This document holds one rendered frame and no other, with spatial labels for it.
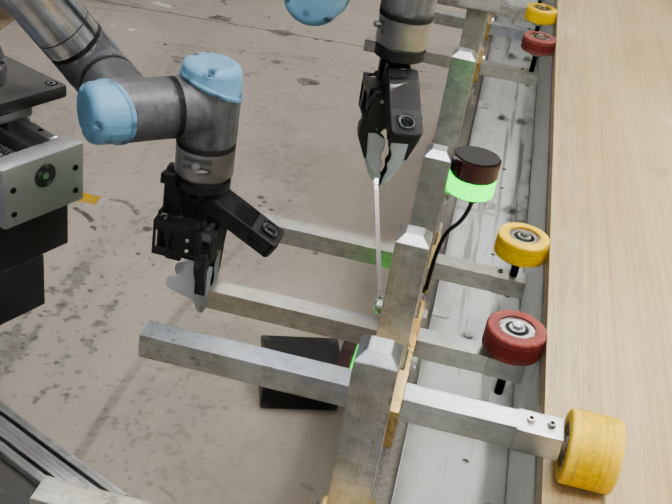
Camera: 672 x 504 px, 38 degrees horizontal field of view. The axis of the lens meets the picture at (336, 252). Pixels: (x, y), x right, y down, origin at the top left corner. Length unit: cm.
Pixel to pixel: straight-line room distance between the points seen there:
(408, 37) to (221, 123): 30
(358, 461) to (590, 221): 88
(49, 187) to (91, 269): 154
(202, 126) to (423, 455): 61
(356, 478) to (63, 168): 72
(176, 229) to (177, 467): 110
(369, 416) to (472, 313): 105
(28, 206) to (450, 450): 71
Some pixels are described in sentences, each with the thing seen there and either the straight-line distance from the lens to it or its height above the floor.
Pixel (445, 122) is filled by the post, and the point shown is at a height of 105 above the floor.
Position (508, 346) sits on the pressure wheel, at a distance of 125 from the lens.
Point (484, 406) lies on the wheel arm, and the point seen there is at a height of 96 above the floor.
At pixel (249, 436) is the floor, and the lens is 237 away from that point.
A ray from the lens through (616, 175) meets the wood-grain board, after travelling 179.
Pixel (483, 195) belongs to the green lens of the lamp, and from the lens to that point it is 120.
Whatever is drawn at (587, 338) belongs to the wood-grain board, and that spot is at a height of 90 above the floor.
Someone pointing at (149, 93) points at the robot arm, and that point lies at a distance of 115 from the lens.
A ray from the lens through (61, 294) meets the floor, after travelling 280.
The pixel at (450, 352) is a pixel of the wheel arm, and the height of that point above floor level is 85.
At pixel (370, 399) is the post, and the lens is 76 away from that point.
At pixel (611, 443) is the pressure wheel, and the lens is 104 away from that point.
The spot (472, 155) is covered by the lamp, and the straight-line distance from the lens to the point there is 121.
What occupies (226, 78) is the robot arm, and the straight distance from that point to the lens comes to 116.
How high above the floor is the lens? 161
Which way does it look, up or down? 31 degrees down
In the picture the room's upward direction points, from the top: 9 degrees clockwise
